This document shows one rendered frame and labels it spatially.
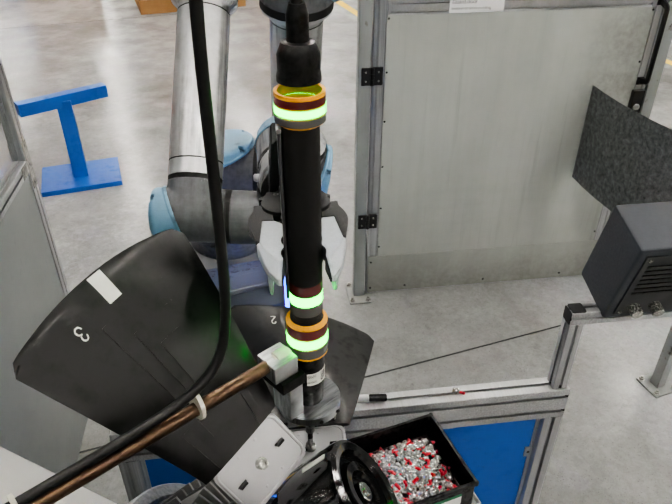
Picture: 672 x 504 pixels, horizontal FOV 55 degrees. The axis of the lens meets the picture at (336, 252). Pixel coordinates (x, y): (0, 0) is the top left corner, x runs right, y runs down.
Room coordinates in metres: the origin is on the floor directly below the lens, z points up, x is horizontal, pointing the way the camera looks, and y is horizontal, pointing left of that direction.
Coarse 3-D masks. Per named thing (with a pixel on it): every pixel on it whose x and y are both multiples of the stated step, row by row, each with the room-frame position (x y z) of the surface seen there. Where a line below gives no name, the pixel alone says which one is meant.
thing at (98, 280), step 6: (96, 276) 0.50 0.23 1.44; (102, 276) 0.50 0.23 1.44; (90, 282) 0.49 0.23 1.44; (96, 282) 0.50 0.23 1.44; (102, 282) 0.50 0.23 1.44; (108, 282) 0.50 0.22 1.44; (96, 288) 0.49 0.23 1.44; (102, 288) 0.49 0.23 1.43; (108, 288) 0.50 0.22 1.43; (114, 288) 0.50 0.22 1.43; (102, 294) 0.49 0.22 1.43; (108, 294) 0.49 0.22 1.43; (114, 294) 0.50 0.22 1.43; (120, 294) 0.50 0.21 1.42; (108, 300) 0.49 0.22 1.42
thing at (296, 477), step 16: (336, 448) 0.45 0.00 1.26; (352, 448) 0.47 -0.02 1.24; (304, 464) 0.44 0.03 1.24; (320, 464) 0.43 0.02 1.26; (336, 464) 0.42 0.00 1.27; (352, 464) 0.44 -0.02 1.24; (368, 464) 0.47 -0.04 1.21; (288, 480) 0.43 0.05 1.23; (304, 480) 0.42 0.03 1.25; (320, 480) 0.41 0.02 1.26; (336, 480) 0.40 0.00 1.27; (352, 480) 0.43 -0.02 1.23; (368, 480) 0.44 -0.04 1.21; (384, 480) 0.45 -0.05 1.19; (272, 496) 0.44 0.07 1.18; (288, 496) 0.41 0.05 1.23; (304, 496) 0.40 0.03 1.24; (320, 496) 0.39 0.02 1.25; (336, 496) 0.39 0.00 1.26; (352, 496) 0.40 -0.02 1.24; (384, 496) 0.44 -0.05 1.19
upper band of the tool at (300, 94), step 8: (280, 88) 0.52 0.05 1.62; (288, 88) 0.53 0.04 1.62; (296, 88) 0.53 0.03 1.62; (304, 88) 0.53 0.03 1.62; (312, 88) 0.53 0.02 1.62; (320, 88) 0.52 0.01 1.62; (280, 96) 0.49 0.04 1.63; (288, 96) 0.49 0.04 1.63; (296, 96) 0.53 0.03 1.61; (304, 96) 0.53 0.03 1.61; (312, 96) 0.49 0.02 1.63; (320, 96) 0.50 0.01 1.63; (288, 120) 0.49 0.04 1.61; (296, 120) 0.49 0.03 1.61; (304, 120) 0.49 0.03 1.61; (288, 128) 0.49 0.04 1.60; (312, 128) 0.49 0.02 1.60
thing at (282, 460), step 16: (272, 416) 0.47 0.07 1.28; (256, 432) 0.45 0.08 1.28; (272, 432) 0.46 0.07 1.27; (288, 432) 0.46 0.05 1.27; (240, 448) 0.44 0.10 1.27; (256, 448) 0.44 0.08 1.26; (272, 448) 0.45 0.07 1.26; (288, 448) 0.45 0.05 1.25; (304, 448) 0.46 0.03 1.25; (240, 464) 0.43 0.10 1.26; (272, 464) 0.44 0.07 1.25; (288, 464) 0.44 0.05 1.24; (224, 480) 0.41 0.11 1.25; (240, 480) 0.42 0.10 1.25; (256, 480) 0.42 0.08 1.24; (272, 480) 0.43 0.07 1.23; (240, 496) 0.41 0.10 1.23; (256, 496) 0.41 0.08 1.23
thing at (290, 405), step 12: (276, 348) 0.49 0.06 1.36; (264, 360) 0.47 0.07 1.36; (276, 360) 0.47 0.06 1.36; (288, 360) 0.47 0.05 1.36; (276, 372) 0.46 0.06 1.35; (288, 372) 0.47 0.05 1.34; (300, 372) 0.48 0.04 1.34; (276, 384) 0.46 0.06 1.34; (288, 384) 0.47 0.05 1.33; (300, 384) 0.48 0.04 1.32; (324, 384) 0.53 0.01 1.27; (276, 396) 0.49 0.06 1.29; (288, 396) 0.47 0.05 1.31; (300, 396) 0.48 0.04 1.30; (324, 396) 0.51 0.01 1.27; (336, 396) 0.51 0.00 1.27; (288, 408) 0.48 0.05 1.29; (300, 408) 0.48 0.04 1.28; (312, 408) 0.49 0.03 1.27; (324, 408) 0.49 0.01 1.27; (336, 408) 0.49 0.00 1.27; (288, 420) 0.48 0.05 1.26; (300, 420) 0.48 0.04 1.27; (312, 420) 0.47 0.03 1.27; (324, 420) 0.48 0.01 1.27
